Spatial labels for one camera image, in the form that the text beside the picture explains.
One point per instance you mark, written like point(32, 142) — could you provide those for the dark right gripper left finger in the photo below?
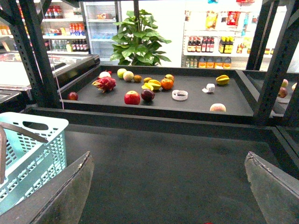
point(60, 201)

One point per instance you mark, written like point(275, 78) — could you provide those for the finger of the grey-brown left gripper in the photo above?
point(3, 143)

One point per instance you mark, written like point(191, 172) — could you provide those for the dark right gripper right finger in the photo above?
point(275, 191)

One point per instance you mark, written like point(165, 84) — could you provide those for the light blue plastic basket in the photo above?
point(30, 164)

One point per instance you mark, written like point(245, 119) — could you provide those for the red-green mango fruit back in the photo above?
point(170, 77)

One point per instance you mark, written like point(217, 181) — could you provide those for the small red apple left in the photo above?
point(72, 96)

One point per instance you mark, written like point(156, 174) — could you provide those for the pale peach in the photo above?
point(217, 107)

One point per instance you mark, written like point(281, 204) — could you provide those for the red dragon fruit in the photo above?
point(105, 84)

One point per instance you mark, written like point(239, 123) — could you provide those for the white round fruit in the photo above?
point(104, 74)

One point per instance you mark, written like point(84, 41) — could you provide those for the black display tray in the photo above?
point(239, 96)

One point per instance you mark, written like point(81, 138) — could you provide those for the white crumpled paper roll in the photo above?
point(210, 88)

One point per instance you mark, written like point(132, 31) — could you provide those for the red apple on shelf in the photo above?
point(132, 98)

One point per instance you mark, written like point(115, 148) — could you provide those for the yellow star fruit right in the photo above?
point(222, 80)

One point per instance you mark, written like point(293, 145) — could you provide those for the yellow star fruit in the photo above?
point(222, 80)
point(152, 84)

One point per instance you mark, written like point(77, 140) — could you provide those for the green apple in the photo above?
point(120, 72)

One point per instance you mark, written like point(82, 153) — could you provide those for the pale round melon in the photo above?
point(128, 76)

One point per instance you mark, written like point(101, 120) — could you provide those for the dark purple plum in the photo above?
point(147, 95)

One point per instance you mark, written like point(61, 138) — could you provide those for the brown kiwi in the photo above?
point(137, 78)

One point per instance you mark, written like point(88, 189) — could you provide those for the small brown-green fruit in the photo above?
point(147, 79)

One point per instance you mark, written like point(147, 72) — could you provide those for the yellow star fruit centre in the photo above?
point(152, 84)

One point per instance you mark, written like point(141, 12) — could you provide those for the orange persimmon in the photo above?
point(167, 84)

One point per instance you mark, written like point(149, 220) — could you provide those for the green potted plant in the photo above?
point(137, 41)

